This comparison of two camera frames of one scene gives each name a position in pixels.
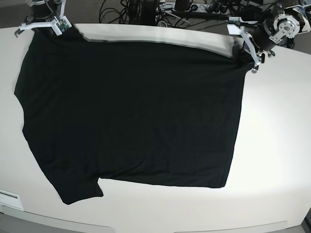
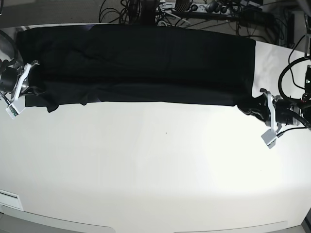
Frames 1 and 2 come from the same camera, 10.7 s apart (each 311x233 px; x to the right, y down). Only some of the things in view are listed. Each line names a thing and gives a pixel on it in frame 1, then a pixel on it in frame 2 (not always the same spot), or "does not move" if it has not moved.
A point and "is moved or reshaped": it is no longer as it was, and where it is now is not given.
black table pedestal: x=142 y=12 does not move
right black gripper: x=260 y=34 -> x=285 y=112
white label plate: x=10 y=199 does not move
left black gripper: x=43 y=12 -> x=8 y=78
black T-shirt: x=100 y=109 is moved or reshaped
